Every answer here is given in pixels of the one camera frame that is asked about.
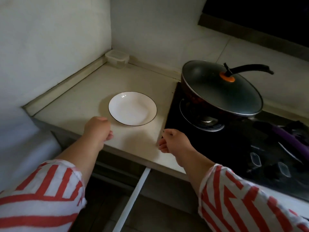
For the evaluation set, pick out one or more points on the white plate with dark rim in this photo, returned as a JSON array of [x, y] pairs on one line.
[[132, 108]]

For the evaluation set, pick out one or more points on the dark wok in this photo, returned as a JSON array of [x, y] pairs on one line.
[[207, 103]]

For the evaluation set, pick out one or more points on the clear plastic container with lid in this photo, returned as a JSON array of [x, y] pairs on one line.
[[117, 59]]

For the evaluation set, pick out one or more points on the black gas stove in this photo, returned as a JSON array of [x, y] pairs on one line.
[[241, 147]]

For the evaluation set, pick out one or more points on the person's right thumb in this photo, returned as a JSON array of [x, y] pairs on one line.
[[167, 133]]

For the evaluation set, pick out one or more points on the person's right hand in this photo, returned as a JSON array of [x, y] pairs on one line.
[[174, 142]]

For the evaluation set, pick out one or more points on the white cabinet drawer edge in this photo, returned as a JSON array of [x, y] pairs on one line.
[[131, 198]]

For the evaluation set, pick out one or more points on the person's left forearm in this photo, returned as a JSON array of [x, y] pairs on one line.
[[48, 188]]

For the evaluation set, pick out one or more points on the person's left hand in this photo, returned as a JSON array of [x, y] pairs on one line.
[[96, 131]]

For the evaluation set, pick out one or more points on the person's left thumb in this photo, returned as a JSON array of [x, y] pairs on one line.
[[109, 136]]

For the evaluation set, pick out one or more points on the glass wok lid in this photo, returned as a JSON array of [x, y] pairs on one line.
[[222, 88]]

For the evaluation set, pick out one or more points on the person's right forearm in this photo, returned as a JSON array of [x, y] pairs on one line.
[[239, 200]]

